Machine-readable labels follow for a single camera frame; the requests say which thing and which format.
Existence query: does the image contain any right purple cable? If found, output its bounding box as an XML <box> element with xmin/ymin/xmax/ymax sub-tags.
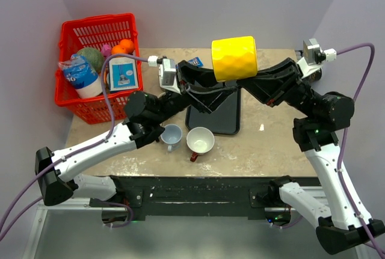
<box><xmin>335</xmin><ymin>42</ymin><xmax>385</xmax><ymax>257</ymax></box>

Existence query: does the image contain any yellow mug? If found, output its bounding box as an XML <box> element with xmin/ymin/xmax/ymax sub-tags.
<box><xmin>211</xmin><ymin>36</ymin><xmax>258</xmax><ymax>82</ymax></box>

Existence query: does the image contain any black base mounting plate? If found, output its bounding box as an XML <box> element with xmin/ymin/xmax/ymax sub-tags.
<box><xmin>90</xmin><ymin>174</ymin><xmax>327</xmax><ymax>221</ymax></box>

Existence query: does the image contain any blue white box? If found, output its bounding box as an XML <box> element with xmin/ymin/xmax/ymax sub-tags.
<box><xmin>108</xmin><ymin>57</ymin><xmax>139</xmax><ymax>93</ymax></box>

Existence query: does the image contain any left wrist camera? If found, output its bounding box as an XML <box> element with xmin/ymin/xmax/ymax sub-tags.
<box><xmin>147</xmin><ymin>55</ymin><xmax>180</xmax><ymax>94</ymax></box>

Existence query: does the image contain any red plastic basket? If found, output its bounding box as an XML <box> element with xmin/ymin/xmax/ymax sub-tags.
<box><xmin>54</xmin><ymin>13</ymin><xmax>140</xmax><ymax>124</ymax></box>

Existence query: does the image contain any pink toy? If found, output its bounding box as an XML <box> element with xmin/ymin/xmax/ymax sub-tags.
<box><xmin>100</xmin><ymin>44</ymin><xmax>112</xmax><ymax>61</ymax></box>

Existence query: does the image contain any black labelled paper roll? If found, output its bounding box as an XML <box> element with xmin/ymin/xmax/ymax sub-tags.
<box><xmin>309</xmin><ymin>68</ymin><xmax>322</xmax><ymax>83</ymax></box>

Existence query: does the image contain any dark red mug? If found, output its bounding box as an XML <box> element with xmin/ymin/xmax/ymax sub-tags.
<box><xmin>186</xmin><ymin>127</ymin><xmax>215</xmax><ymax>162</ymax></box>

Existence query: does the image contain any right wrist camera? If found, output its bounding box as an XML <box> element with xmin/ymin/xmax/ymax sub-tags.
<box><xmin>297</xmin><ymin>38</ymin><xmax>337</xmax><ymax>78</ymax></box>

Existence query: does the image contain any light grey mug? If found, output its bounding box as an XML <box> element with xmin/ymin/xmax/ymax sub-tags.
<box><xmin>161</xmin><ymin>124</ymin><xmax>183</xmax><ymax>153</ymax></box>

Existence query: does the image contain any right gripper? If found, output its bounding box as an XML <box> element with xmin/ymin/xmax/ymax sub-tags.
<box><xmin>237</xmin><ymin>57</ymin><xmax>320</xmax><ymax>118</ymax></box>

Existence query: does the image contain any green melon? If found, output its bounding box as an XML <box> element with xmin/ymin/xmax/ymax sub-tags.
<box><xmin>76</xmin><ymin>47</ymin><xmax>105</xmax><ymax>73</ymax></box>

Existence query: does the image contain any black tray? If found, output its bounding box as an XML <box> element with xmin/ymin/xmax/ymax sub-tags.
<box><xmin>185</xmin><ymin>88</ymin><xmax>241</xmax><ymax>135</ymax></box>

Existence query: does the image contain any purple cable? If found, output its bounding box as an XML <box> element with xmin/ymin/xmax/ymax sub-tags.
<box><xmin>335</xmin><ymin>42</ymin><xmax>385</xmax><ymax>257</ymax></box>
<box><xmin>0</xmin><ymin>53</ymin><xmax>151</xmax><ymax>240</ymax></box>

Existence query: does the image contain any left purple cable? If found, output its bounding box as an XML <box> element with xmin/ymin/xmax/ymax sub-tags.
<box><xmin>0</xmin><ymin>53</ymin><xmax>151</xmax><ymax>240</ymax></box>

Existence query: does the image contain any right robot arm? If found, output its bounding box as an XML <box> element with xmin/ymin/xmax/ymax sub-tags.
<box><xmin>237</xmin><ymin>58</ymin><xmax>384</xmax><ymax>255</ymax></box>

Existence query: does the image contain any orange fruit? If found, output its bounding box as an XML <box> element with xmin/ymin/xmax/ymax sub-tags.
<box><xmin>119</xmin><ymin>39</ymin><xmax>135</xmax><ymax>54</ymax></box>
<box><xmin>111</xmin><ymin>44</ymin><xmax>127</xmax><ymax>55</ymax></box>

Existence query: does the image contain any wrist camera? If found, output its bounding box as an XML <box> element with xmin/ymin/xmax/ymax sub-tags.
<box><xmin>297</xmin><ymin>38</ymin><xmax>337</xmax><ymax>78</ymax></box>
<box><xmin>147</xmin><ymin>55</ymin><xmax>180</xmax><ymax>94</ymax></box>

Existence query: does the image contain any blue candy packet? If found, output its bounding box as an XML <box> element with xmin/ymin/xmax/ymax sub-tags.
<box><xmin>188</xmin><ymin>57</ymin><xmax>203</xmax><ymax>67</ymax></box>

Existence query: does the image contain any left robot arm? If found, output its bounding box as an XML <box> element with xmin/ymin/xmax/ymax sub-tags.
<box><xmin>35</xmin><ymin>56</ymin><xmax>238</xmax><ymax>206</ymax></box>

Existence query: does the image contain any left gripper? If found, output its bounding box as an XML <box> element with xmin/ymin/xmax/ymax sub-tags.
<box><xmin>153</xmin><ymin>61</ymin><xmax>238</xmax><ymax>124</ymax></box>

